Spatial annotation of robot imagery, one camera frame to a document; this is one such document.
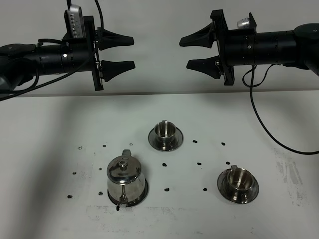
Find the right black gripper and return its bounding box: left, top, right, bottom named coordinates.
left=179, top=9, right=257, bottom=85

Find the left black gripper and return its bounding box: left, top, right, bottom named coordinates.
left=62, top=16, right=135, bottom=91

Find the stainless steel teapot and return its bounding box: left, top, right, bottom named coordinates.
left=107, top=149, right=147, bottom=211

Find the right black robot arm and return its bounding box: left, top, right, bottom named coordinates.
left=179, top=9, right=319, bottom=86

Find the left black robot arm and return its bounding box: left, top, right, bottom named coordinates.
left=0, top=16, right=135, bottom=95

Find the far stainless steel teacup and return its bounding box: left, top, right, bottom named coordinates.
left=154, top=120, right=176, bottom=140

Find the stainless steel teacup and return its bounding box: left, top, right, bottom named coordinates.
left=154, top=120, right=176, bottom=140
left=226, top=165, right=254, bottom=191

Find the near stainless steel teacup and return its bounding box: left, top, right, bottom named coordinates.
left=226, top=165, right=254, bottom=191

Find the teapot steel saucer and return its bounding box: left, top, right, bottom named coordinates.
left=107, top=179, right=149, bottom=211

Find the far steel saucer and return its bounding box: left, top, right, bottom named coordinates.
left=148, top=127, right=183, bottom=152

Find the near steel saucer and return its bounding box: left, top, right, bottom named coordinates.
left=217, top=168, right=259, bottom=204

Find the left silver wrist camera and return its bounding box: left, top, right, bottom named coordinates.
left=63, top=1, right=86, bottom=39

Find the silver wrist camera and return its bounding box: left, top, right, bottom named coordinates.
left=237, top=17, right=251, bottom=29
left=63, top=1, right=86, bottom=39

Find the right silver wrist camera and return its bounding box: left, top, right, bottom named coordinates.
left=237, top=17, right=251, bottom=29

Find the right black camera cable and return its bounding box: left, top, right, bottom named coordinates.
left=243, top=64, right=319, bottom=155

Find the black camera cable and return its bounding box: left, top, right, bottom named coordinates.
left=0, top=0, right=104, bottom=102
left=243, top=64, right=319, bottom=155

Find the left black camera cable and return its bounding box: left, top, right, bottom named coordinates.
left=0, top=0, right=104, bottom=102

